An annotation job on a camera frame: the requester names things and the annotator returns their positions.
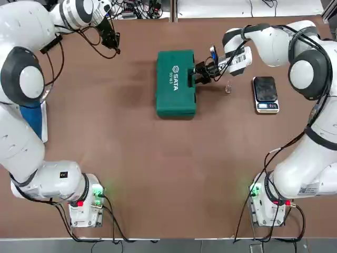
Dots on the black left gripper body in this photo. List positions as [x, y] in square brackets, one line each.
[108, 33]

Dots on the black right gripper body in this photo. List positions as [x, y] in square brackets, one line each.
[213, 68]

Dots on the green plastic toolbox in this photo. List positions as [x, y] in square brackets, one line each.
[173, 87]

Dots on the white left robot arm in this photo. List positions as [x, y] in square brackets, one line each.
[21, 79]

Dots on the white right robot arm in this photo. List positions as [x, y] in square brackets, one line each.
[302, 110]

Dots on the black digital kitchen scale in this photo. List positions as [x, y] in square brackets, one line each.
[264, 89]

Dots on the grey power strip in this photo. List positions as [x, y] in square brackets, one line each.
[129, 14]

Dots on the white cloth stand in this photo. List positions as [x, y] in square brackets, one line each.
[45, 124]

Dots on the blue cloth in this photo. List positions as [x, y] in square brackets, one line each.
[33, 121]

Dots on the aluminium frame post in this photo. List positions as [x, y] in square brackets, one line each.
[174, 10]

